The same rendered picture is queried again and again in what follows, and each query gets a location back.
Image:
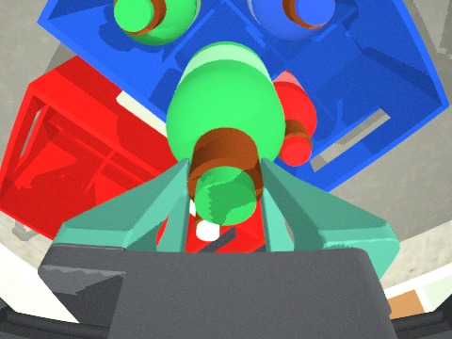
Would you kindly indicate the red crate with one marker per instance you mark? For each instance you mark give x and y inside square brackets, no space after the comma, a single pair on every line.
[45,187]

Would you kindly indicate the white bottle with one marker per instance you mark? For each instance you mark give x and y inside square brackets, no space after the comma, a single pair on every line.
[205,230]

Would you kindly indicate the blue plastic bottle crate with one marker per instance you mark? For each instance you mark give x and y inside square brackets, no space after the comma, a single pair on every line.
[372,57]

